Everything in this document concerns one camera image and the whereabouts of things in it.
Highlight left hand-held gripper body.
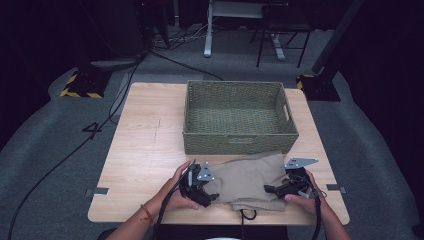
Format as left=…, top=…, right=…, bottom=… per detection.
left=179, top=161, right=216, bottom=201

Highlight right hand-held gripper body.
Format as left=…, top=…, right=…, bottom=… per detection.
left=281, top=157, right=319, bottom=200

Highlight beige shorts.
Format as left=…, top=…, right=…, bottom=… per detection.
left=203, top=150, right=289, bottom=221

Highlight green woven basket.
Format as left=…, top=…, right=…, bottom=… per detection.
left=182, top=79, right=300, bottom=156

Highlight person's right hand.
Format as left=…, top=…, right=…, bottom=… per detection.
left=284, top=169, right=329, bottom=215

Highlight person's left hand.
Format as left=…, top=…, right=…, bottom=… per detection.
left=153, top=160, right=200, bottom=214

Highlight grey tape piece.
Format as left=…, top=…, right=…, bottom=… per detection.
left=325, top=183, right=348, bottom=194
left=84, top=187, right=110, bottom=198

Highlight black yellow striped stand base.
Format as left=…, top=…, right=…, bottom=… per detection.
left=59, top=68, right=113, bottom=100
left=295, top=73, right=342, bottom=102

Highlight black metal chair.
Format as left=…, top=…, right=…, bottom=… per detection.
left=249, top=2, right=316, bottom=69

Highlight right hand-held gripper black cable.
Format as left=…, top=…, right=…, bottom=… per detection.
left=309, top=189, right=324, bottom=240

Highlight hand-held gripper black cable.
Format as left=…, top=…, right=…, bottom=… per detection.
left=152, top=169, right=189, bottom=240
left=309, top=189, right=324, bottom=240

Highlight left hand-held gripper black cable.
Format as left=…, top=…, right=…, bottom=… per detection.
left=152, top=169, right=189, bottom=240

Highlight red string bracelet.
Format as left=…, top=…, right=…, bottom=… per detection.
left=140, top=203, right=155, bottom=225

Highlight bundle of floor cables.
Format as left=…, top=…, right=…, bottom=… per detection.
left=148, top=23, right=214, bottom=51

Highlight long black floor cable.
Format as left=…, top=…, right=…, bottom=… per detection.
left=7, top=56, right=143, bottom=240

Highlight white desk frame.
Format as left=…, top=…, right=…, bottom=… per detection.
left=203, top=0, right=288, bottom=62

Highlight dark slanted stand post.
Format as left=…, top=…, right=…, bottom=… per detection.
left=311, top=0, right=366, bottom=76

